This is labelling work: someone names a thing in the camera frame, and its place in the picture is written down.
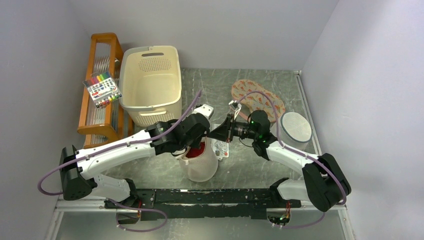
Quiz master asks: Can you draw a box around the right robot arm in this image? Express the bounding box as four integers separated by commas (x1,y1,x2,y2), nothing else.
207,110,352,212

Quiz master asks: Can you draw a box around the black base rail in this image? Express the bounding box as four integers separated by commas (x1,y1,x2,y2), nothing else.
104,188,302,221

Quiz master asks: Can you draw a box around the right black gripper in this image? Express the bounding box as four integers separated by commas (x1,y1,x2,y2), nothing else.
207,113,258,143

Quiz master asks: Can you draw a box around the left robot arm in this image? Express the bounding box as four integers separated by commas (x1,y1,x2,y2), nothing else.
60,112,210,208

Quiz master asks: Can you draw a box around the packaged ruler set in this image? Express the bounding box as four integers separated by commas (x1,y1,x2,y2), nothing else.
211,138,230,162

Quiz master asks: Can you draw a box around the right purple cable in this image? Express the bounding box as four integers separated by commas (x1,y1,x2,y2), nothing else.
235,91,348,230

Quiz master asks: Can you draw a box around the colour marker pack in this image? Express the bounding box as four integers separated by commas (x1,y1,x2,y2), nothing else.
83,71,122,109

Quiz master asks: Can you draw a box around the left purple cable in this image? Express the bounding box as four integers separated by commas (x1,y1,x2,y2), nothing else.
37,89,204,197

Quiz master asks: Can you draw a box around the orange wooden rack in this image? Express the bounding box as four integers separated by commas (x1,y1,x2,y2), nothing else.
77,32,135,149

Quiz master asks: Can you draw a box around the red bra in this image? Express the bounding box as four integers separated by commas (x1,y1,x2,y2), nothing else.
185,142,206,159

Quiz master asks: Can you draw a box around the purple cable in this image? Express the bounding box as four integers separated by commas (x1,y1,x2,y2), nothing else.
235,91,348,230
37,89,204,197

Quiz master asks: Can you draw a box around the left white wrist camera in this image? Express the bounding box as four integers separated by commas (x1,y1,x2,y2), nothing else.
192,104,214,120

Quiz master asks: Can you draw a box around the cream plastic laundry basket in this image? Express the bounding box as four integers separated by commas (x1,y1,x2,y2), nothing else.
119,45,182,127

